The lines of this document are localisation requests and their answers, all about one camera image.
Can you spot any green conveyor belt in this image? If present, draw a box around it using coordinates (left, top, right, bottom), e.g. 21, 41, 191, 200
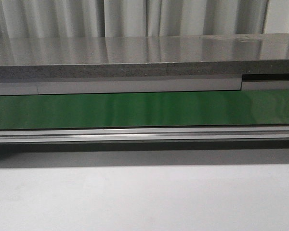
0, 90, 289, 130

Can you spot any grey stone counter slab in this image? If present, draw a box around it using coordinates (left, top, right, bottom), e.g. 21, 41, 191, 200
0, 34, 289, 82

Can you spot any white pleated curtain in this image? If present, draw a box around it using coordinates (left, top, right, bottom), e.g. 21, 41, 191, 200
0, 0, 289, 39

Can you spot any aluminium conveyor frame rail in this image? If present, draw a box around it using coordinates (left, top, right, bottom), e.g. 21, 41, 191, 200
0, 125, 289, 143

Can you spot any grey panel under counter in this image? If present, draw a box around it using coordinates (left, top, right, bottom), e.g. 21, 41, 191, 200
0, 74, 289, 96

